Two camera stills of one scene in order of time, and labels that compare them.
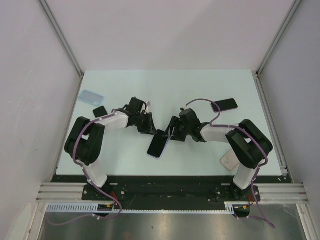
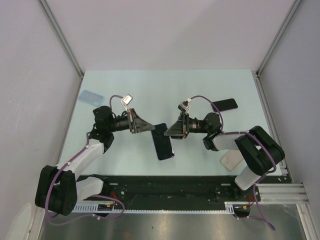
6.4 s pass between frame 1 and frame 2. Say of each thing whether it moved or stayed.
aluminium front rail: stayed
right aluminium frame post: stayed
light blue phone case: stayed
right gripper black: moved
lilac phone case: moved
